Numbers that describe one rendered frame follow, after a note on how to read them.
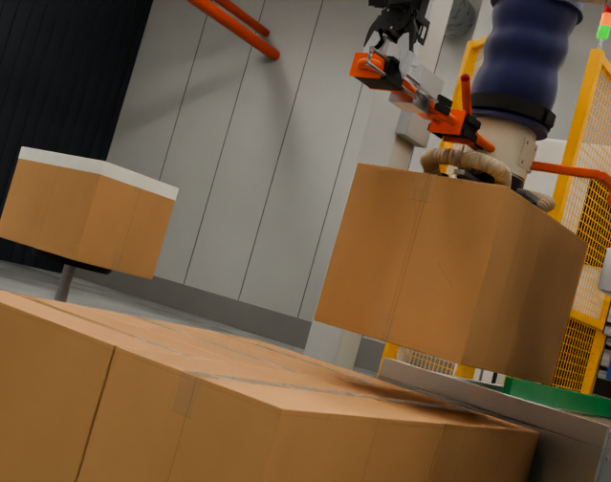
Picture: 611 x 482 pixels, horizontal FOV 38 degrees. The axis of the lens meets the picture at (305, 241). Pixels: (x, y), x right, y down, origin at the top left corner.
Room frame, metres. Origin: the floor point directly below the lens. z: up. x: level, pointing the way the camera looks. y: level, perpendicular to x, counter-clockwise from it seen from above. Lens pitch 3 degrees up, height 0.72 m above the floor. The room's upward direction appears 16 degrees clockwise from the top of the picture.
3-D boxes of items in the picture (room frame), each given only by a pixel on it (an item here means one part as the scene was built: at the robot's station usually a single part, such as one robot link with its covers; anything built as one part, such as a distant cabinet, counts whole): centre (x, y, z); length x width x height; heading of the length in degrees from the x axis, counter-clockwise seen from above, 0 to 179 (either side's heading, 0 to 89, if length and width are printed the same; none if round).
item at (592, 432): (2.55, -0.62, 0.58); 0.70 x 0.03 x 0.06; 54
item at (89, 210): (3.78, 0.93, 0.82); 0.60 x 0.40 x 0.40; 49
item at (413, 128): (3.69, -0.32, 1.62); 0.20 x 0.05 x 0.30; 144
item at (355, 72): (1.79, -0.05, 1.20); 0.08 x 0.07 x 0.05; 143
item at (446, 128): (2.06, -0.27, 1.20); 0.10 x 0.08 x 0.06; 53
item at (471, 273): (2.28, -0.41, 0.87); 0.60 x 0.40 x 0.40; 144
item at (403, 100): (1.89, -0.14, 1.20); 0.07 x 0.07 x 0.04; 53
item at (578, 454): (2.55, -0.62, 0.47); 0.70 x 0.03 x 0.15; 54
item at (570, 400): (3.95, -1.30, 0.60); 1.60 x 0.11 x 0.09; 144
